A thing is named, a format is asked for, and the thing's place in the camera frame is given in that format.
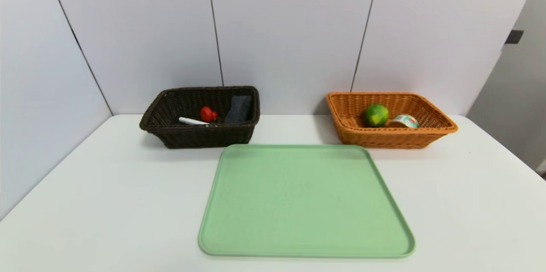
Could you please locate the grey sock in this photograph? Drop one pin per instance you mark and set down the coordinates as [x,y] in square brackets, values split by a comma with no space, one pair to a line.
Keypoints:
[239,109]

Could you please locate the small red strawberry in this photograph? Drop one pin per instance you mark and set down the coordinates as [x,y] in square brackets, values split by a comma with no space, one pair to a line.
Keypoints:
[208,114]

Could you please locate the white marker pen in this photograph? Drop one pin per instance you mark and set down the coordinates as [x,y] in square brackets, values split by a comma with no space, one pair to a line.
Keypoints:
[193,121]

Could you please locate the green citrus fruit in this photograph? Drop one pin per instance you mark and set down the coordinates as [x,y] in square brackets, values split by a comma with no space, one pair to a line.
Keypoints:
[376,115]

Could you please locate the teal cat food can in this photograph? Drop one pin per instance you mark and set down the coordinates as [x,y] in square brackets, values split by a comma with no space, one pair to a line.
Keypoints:
[405,121]

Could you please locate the dark brown wicker basket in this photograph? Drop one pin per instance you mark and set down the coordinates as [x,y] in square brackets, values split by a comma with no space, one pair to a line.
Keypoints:
[187,135]

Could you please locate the orange wicker basket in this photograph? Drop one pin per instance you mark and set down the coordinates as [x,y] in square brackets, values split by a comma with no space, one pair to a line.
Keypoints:
[384,137]

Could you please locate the light green plastic tray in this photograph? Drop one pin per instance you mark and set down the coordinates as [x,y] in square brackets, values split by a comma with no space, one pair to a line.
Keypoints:
[307,204]

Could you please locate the dark wall plate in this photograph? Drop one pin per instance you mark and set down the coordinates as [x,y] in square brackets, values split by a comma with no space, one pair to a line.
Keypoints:
[514,36]

